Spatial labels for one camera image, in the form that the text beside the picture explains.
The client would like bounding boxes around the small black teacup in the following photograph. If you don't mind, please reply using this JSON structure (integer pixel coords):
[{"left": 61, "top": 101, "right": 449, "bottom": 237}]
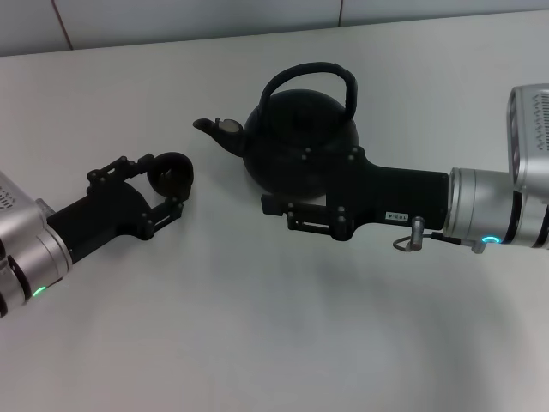
[{"left": 148, "top": 152, "right": 194, "bottom": 198}]

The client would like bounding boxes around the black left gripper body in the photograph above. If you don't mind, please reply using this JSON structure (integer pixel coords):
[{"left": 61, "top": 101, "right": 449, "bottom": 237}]
[{"left": 45, "top": 179, "right": 149, "bottom": 265}]

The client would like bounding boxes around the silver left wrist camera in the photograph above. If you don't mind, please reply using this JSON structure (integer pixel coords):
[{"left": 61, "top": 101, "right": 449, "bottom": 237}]
[{"left": 0, "top": 171, "right": 46, "bottom": 233}]

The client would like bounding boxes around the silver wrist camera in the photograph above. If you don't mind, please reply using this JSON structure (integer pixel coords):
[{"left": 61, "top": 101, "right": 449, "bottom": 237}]
[
  {"left": 0, "top": 171, "right": 46, "bottom": 233},
  {"left": 508, "top": 84, "right": 549, "bottom": 192}
]

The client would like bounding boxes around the black round teapot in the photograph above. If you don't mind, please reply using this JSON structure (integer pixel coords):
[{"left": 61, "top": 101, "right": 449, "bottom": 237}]
[{"left": 192, "top": 62, "right": 360, "bottom": 201}]

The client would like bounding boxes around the grey cable with metal plug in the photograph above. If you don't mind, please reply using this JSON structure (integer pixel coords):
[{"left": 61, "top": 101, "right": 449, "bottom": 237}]
[{"left": 392, "top": 216, "right": 490, "bottom": 254}]

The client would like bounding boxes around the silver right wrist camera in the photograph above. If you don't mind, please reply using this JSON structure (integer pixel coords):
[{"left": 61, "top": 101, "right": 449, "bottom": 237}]
[{"left": 508, "top": 84, "right": 549, "bottom": 192}]

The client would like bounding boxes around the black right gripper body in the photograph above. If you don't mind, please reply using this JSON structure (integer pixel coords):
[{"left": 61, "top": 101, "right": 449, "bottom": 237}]
[{"left": 323, "top": 145, "right": 449, "bottom": 241}]

